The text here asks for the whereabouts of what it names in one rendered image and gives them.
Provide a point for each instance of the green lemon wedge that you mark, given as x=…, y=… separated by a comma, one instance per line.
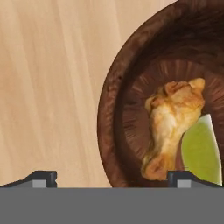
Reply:
x=201, y=148

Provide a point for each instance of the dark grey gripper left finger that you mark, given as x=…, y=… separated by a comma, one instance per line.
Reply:
x=43, y=176

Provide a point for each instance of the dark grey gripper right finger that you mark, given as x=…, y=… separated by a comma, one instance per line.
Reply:
x=178, y=176

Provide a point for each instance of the golden chicken drumstick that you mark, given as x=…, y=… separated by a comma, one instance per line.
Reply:
x=170, y=116

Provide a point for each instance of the brown wooden bowl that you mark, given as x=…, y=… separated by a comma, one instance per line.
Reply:
x=132, y=87

